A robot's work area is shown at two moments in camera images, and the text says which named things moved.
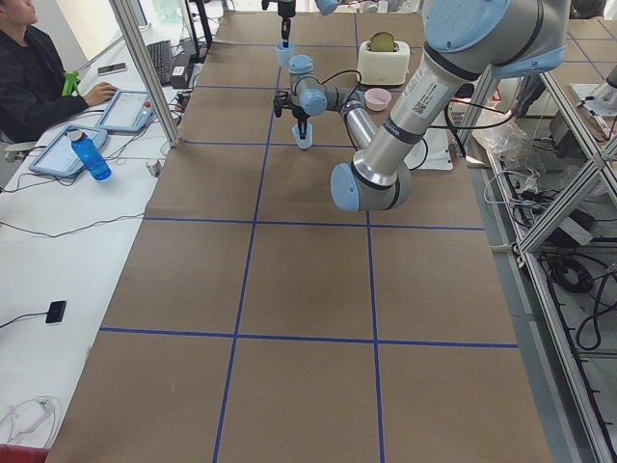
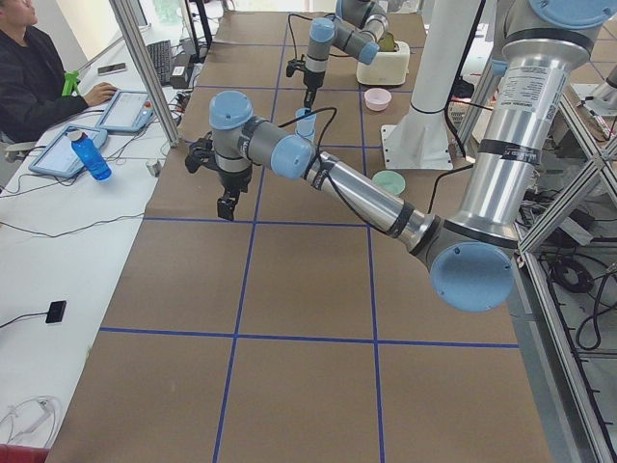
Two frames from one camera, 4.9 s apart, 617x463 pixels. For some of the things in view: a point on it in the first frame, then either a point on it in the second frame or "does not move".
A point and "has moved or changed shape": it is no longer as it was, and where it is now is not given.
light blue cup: [307, 142] does not move
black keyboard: [160, 53] does not move
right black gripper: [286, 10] → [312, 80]
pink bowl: [377, 99] does not move
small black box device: [56, 312] does not move
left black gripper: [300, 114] → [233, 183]
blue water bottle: [90, 155] does not move
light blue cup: [284, 53] has moved or changed shape
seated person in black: [32, 74] does not move
